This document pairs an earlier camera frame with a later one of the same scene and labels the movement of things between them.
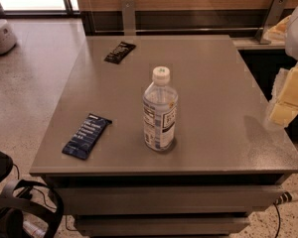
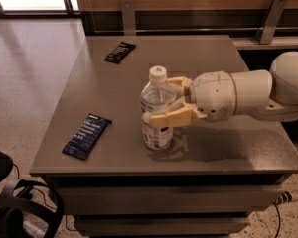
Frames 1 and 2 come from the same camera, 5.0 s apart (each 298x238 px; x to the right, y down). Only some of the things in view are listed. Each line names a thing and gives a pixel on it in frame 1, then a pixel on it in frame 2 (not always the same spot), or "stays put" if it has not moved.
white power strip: x=289 y=196 stays put
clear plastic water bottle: x=160 y=105 stays put
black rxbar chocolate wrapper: x=120 y=53 stays put
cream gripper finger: x=293 y=95 -> x=186 y=115
